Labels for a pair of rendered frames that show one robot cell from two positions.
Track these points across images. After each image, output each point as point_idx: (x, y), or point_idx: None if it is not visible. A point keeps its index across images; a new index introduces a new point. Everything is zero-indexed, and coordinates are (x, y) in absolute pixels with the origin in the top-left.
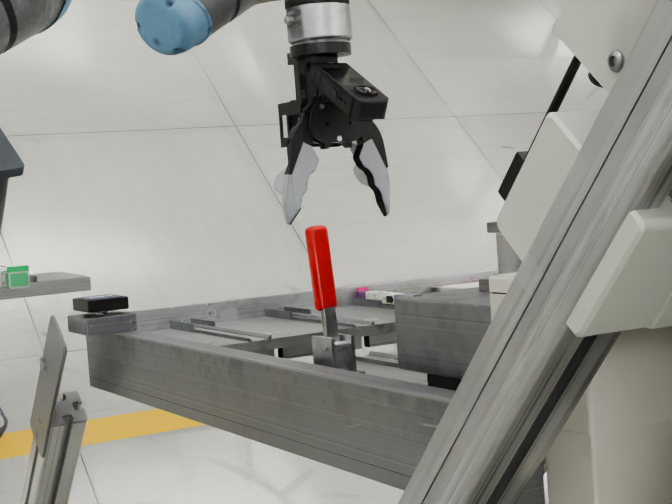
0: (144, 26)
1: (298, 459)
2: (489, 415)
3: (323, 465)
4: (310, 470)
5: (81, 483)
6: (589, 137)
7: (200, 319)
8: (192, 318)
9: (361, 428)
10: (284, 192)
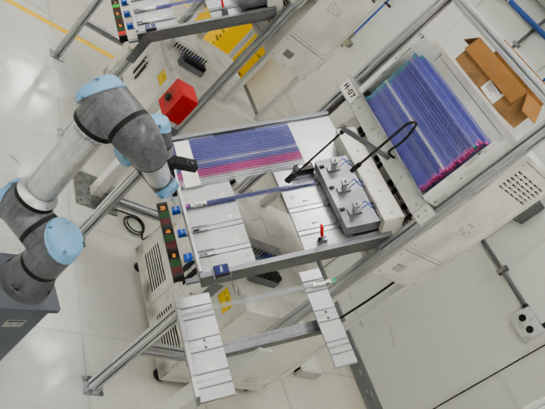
0: (166, 195)
1: (11, 247)
2: (408, 239)
3: (16, 240)
4: (18, 246)
5: None
6: (438, 213)
7: (203, 250)
8: (198, 251)
9: (352, 248)
10: (174, 201)
